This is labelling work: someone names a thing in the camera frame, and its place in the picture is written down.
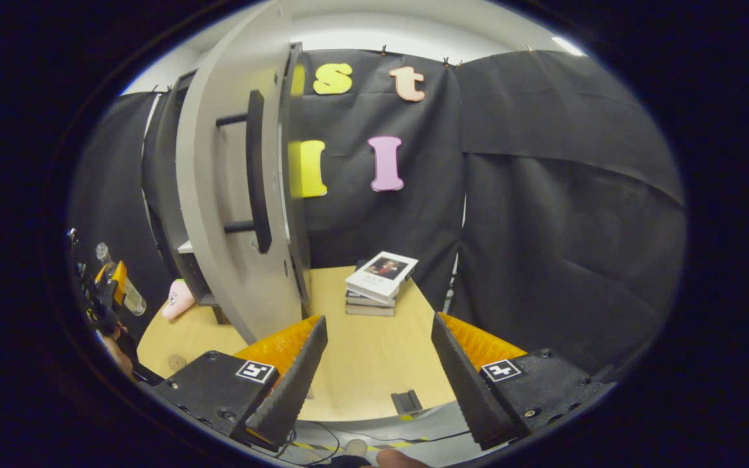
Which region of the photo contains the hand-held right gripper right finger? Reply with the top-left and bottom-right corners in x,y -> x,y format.
430,311 -> 616,451

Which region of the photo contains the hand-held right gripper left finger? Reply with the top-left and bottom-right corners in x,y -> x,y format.
152,315 -> 330,454

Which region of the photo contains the clear plastic bottle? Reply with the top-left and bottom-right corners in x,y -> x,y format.
95,242 -> 148,317

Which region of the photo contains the black cabinet door handle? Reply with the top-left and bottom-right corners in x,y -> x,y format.
216,90 -> 273,254

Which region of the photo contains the black table clamp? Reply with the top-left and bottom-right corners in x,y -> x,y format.
391,390 -> 424,417

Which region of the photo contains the pink plush toy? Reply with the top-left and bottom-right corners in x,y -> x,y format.
161,278 -> 197,320

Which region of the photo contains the thin grey book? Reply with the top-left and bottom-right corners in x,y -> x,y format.
346,302 -> 396,317
346,289 -> 399,309

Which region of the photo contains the white book with portrait cover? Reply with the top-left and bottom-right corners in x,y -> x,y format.
345,251 -> 419,305

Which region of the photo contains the black backdrop cloth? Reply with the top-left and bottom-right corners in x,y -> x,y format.
68,49 -> 687,378

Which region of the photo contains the small ceiling light panel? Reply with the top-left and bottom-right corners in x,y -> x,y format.
551,36 -> 586,58

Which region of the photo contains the black cable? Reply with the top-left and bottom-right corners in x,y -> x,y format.
280,419 -> 473,465

